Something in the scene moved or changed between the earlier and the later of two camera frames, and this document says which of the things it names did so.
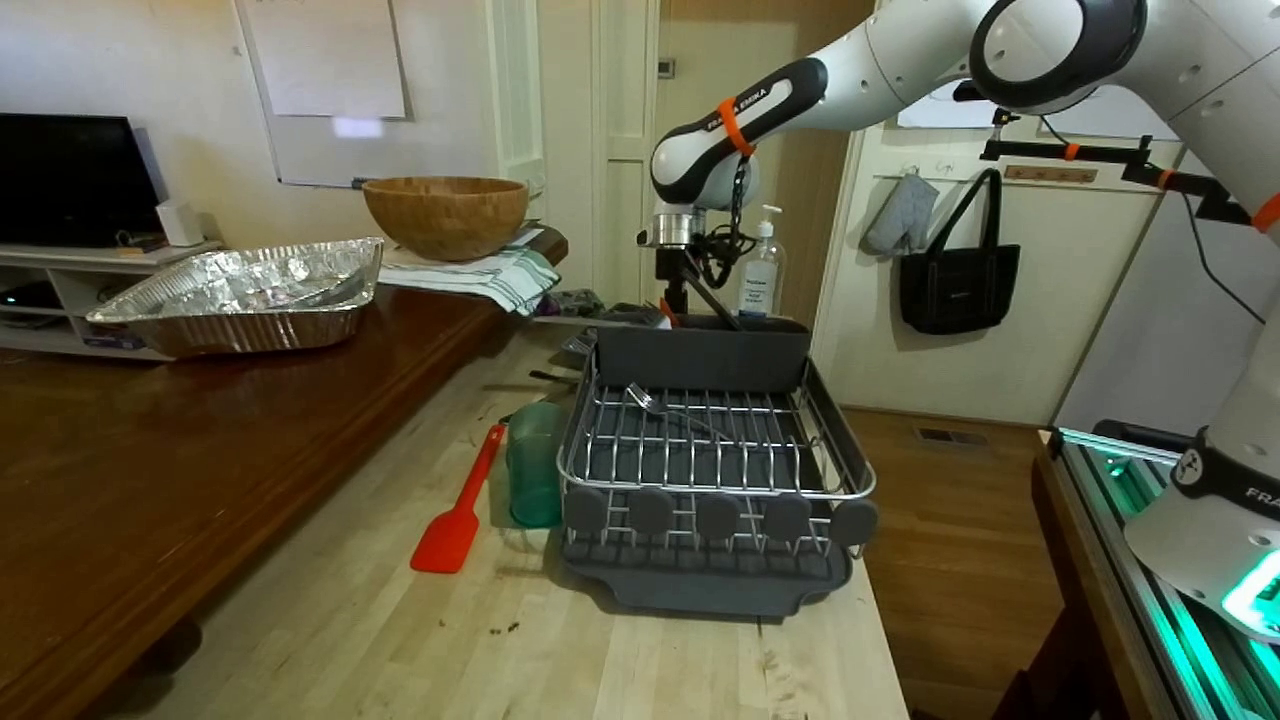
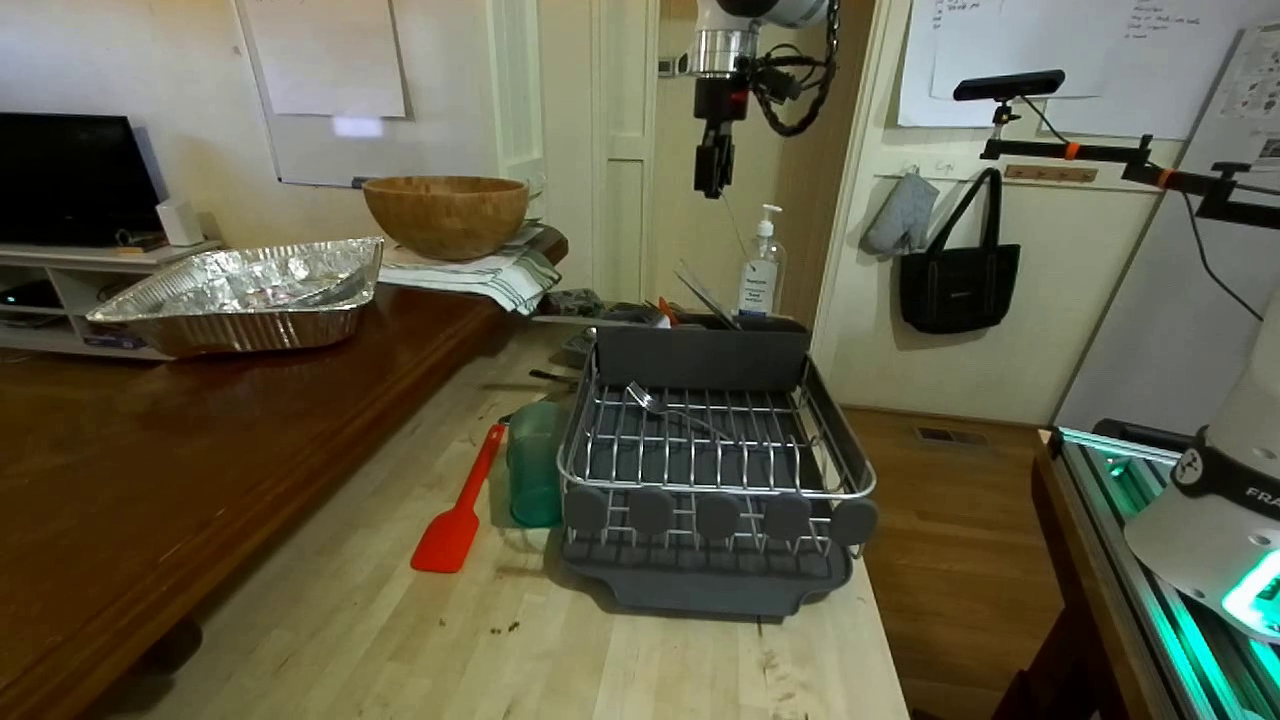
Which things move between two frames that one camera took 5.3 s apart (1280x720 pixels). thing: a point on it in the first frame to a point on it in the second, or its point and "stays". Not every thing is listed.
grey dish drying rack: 708,474 stays
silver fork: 650,400 stays
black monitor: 81,183 stays
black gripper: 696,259 to 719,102
